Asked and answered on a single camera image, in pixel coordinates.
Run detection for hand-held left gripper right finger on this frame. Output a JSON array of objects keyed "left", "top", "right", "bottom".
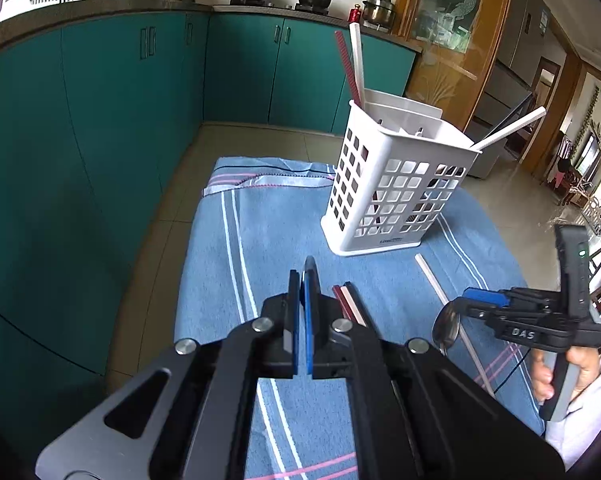
[{"left": 301, "top": 255, "right": 566, "bottom": 480}]

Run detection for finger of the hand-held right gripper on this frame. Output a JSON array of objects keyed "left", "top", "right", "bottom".
[
  {"left": 463, "top": 286, "right": 558, "bottom": 311},
  {"left": 450, "top": 299, "right": 511, "bottom": 333}
]

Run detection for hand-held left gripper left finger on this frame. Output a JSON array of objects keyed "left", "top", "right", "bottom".
[{"left": 34, "top": 269, "right": 301, "bottom": 480}]

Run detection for dark red chopstick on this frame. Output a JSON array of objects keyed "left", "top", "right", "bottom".
[
  {"left": 334, "top": 30, "right": 362, "bottom": 108},
  {"left": 331, "top": 285, "right": 367, "bottom": 327}
]

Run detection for silver spoon patterned handle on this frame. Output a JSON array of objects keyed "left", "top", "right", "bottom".
[{"left": 431, "top": 303, "right": 462, "bottom": 358}]

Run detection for pink chopstick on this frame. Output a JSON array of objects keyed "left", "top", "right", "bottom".
[{"left": 343, "top": 282, "right": 378, "bottom": 330}]

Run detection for white chopstick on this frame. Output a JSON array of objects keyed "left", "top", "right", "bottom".
[
  {"left": 349, "top": 22, "right": 367, "bottom": 108},
  {"left": 414, "top": 253, "right": 496, "bottom": 398},
  {"left": 470, "top": 106, "right": 547, "bottom": 151}
]

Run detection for white plastic utensil holder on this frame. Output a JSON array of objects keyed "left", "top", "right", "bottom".
[{"left": 321, "top": 89, "right": 482, "bottom": 257}]

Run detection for black chopstick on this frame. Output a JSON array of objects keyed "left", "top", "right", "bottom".
[{"left": 487, "top": 91, "right": 533, "bottom": 136}]

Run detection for person's right hand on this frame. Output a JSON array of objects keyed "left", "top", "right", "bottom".
[{"left": 530, "top": 345, "right": 601, "bottom": 403}]

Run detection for wooden chair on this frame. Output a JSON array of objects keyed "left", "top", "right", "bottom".
[{"left": 560, "top": 180, "right": 601, "bottom": 271}]

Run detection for blue striped cloth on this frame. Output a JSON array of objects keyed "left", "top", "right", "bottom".
[{"left": 174, "top": 156, "right": 546, "bottom": 480}]

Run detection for pink hanging garment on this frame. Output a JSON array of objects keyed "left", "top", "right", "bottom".
[{"left": 555, "top": 135, "right": 574, "bottom": 192}]

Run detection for silver refrigerator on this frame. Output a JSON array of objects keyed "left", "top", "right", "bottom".
[{"left": 467, "top": 0, "right": 553, "bottom": 181}]

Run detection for wooden framed glass door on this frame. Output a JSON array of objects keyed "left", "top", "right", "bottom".
[{"left": 395, "top": 0, "right": 518, "bottom": 131}]

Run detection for green lower cabinets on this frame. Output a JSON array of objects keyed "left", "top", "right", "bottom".
[{"left": 0, "top": 10, "right": 418, "bottom": 376}]

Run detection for stainless steel pot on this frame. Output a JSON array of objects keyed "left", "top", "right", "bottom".
[{"left": 363, "top": 0, "right": 397, "bottom": 28}]

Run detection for gas stove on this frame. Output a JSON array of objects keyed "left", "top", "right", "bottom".
[{"left": 215, "top": 0, "right": 346, "bottom": 16}]

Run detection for grey kitchen countertop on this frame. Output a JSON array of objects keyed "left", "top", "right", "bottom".
[{"left": 0, "top": 0, "right": 423, "bottom": 61}]

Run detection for black cable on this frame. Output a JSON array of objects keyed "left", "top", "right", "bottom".
[{"left": 493, "top": 355, "right": 528, "bottom": 396}]

